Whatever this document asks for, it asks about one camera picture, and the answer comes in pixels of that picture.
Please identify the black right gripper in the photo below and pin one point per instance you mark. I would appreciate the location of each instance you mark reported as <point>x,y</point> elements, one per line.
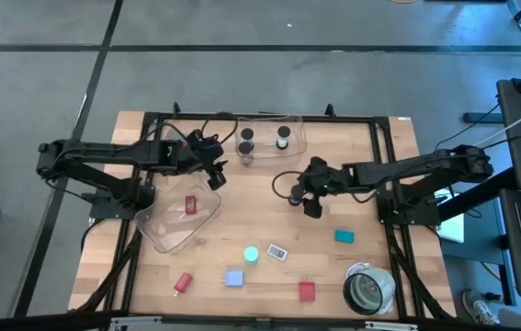
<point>322,177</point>

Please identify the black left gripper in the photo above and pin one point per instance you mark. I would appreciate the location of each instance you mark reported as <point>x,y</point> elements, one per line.
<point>200,154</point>

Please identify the black spice bottle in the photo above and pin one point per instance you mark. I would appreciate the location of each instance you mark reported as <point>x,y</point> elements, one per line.
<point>296,193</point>

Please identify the red rectangular block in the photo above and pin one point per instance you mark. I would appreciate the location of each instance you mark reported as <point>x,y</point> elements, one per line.
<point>190,205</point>

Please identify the teal rectangular block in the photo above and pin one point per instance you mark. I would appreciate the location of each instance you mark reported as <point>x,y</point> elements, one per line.
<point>344,236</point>

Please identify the large clear plastic tray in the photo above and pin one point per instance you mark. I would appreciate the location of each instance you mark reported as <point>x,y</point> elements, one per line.
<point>168,225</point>

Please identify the small white digital thermometer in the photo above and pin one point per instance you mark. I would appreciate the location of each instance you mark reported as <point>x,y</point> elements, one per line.
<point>277,252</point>

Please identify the red plug charger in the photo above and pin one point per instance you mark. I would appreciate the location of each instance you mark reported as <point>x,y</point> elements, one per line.
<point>307,292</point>

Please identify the lavender cube charger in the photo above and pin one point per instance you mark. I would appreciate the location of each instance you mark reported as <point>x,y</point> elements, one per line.
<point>234,278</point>

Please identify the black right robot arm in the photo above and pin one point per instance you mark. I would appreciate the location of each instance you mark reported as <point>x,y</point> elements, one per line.
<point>402,167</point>

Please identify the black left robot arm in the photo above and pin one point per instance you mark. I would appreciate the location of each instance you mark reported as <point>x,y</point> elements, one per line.
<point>113,154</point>

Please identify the clear plastic hourglass tray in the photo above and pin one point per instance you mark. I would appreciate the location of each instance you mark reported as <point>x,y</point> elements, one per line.
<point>267,149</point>

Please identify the white paper sheet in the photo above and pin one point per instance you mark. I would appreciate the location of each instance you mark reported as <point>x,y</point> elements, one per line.
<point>453,230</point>

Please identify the black diagonal pole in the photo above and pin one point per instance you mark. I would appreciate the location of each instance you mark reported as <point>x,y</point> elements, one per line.
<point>476,195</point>

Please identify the grey blue side table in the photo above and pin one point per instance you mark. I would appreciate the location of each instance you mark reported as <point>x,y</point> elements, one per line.
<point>476,250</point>

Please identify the black desk foot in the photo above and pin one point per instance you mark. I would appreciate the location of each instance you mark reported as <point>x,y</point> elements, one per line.
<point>483,117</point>

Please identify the person's shoe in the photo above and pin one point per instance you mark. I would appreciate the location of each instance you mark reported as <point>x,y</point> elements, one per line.
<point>480,310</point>

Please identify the black crossbeam with brackets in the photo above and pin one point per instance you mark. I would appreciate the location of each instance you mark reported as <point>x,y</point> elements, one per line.
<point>58,322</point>

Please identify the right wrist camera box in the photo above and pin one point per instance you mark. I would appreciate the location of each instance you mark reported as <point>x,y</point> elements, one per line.
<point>313,208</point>

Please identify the black aluminium table frame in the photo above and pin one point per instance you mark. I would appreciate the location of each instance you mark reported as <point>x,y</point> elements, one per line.
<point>356,119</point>

